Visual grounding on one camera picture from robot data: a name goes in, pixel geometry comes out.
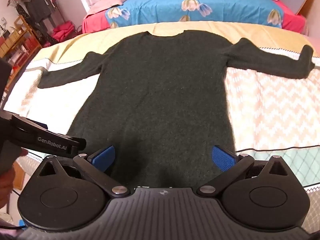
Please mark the person's left hand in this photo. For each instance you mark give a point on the person's left hand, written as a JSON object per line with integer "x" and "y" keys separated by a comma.
{"x": 5, "y": 185}

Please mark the pink cloth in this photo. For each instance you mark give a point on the pink cloth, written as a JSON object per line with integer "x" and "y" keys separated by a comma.
{"x": 107, "y": 2}

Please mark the blue floral blanket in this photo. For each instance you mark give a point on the blue floral blanket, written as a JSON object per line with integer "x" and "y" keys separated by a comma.
{"x": 165, "y": 5}

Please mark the yellow patterned bed sheet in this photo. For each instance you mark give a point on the yellow patterned bed sheet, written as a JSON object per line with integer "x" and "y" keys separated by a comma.
{"x": 265, "y": 105}

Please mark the wooden headboard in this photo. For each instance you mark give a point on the wooden headboard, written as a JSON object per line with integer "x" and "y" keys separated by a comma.
{"x": 308, "y": 7}

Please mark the dark green sweater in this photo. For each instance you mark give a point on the dark green sweater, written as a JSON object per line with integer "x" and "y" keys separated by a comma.
{"x": 160, "y": 100}

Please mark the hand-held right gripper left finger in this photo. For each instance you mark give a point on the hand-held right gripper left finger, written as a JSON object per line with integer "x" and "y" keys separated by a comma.
{"x": 104, "y": 156}

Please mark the dark hanging clothes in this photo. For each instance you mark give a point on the dark hanging clothes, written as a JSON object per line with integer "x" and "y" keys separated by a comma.
{"x": 37, "y": 5}

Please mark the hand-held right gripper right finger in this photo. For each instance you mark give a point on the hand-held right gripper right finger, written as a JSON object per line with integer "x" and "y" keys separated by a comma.
{"x": 222, "y": 158}

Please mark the red bag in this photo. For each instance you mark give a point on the red bag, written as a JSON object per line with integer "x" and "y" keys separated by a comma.
{"x": 65, "y": 31}

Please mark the wooden shelf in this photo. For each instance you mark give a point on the wooden shelf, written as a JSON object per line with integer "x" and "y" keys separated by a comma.
{"x": 20, "y": 40}

